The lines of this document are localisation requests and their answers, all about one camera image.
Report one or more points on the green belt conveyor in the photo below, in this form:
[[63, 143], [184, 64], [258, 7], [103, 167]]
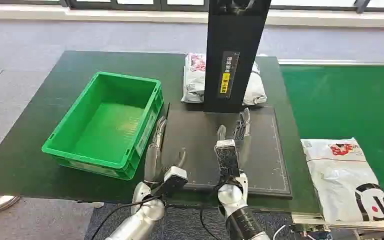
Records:
[[344, 99]]

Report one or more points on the white crumpled plastic parcel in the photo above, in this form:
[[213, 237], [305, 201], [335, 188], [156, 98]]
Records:
[[193, 82]]

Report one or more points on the silver metal base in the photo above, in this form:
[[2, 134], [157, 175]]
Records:
[[0, 202]]

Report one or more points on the white parcel black red print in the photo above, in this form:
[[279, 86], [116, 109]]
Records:
[[337, 179]]

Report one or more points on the green plastic crate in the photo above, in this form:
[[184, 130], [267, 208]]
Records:
[[109, 129]]

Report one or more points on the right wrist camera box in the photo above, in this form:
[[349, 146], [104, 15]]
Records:
[[226, 159]]

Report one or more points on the black scanner pillar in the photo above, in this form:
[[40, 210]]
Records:
[[235, 39]]

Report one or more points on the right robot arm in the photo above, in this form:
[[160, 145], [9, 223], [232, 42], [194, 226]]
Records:
[[245, 222]]

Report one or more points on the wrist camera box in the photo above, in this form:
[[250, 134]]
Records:
[[226, 159], [175, 179]]

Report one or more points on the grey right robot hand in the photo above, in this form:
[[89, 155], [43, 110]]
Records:
[[243, 127]]

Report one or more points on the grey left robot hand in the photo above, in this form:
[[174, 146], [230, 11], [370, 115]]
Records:
[[152, 159]]

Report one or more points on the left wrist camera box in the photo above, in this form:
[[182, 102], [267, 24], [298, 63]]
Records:
[[175, 179]]

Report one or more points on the black weighing platform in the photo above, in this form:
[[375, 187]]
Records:
[[265, 159]]

